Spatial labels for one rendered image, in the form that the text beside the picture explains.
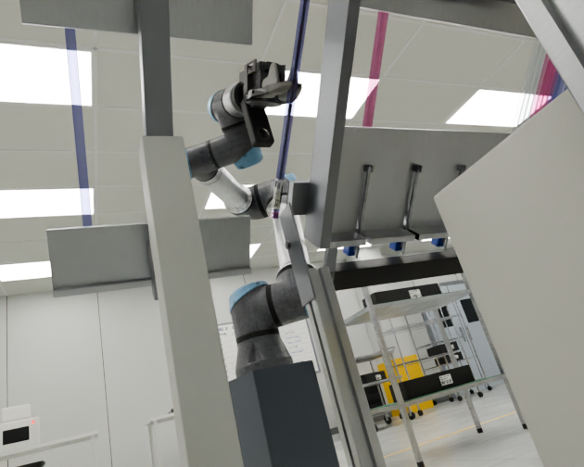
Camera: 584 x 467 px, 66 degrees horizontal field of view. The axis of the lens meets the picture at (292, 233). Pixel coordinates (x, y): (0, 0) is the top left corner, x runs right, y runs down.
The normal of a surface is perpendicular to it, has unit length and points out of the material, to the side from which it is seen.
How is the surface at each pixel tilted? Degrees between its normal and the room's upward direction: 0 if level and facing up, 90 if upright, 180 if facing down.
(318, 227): 90
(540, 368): 90
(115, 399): 90
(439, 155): 136
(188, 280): 90
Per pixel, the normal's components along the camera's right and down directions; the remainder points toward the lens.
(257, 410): -0.80, -0.03
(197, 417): 0.33, -0.43
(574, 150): -0.90, 0.07
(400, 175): 0.42, 0.34
